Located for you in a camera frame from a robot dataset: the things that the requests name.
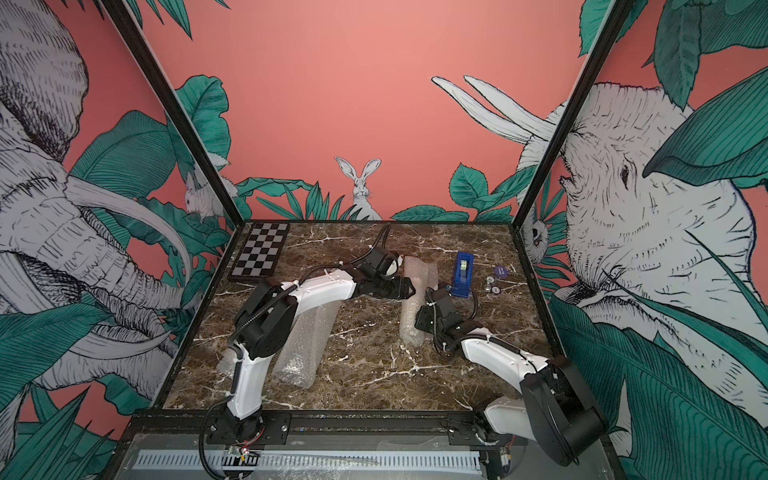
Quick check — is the black white chessboard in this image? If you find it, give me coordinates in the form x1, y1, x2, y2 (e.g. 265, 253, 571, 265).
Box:
228, 222, 290, 282

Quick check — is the left black frame post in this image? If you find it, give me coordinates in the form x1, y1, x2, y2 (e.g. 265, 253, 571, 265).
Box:
98, 0, 245, 228

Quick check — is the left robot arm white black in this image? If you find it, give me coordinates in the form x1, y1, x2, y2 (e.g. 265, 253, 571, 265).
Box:
227, 224, 416, 421

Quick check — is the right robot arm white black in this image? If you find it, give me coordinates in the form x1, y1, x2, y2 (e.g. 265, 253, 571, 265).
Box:
415, 288, 608, 466

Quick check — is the black frame post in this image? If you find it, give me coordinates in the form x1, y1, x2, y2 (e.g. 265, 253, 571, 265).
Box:
512, 0, 637, 228
98, 0, 245, 228

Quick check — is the black front mounting rail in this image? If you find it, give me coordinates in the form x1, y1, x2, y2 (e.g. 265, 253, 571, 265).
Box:
125, 409, 607, 448

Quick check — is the bubble wrap pile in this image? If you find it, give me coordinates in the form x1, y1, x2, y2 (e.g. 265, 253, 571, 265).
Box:
399, 256, 438, 347

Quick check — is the blue tape dispenser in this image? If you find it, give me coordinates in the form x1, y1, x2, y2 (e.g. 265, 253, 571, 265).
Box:
451, 251, 474, 298

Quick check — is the white slotted cable duct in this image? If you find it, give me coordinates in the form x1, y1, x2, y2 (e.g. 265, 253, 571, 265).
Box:
130, 449, 482, 474

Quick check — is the right black frame post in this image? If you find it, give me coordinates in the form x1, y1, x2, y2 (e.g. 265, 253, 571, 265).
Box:
512, 0, 637, 228

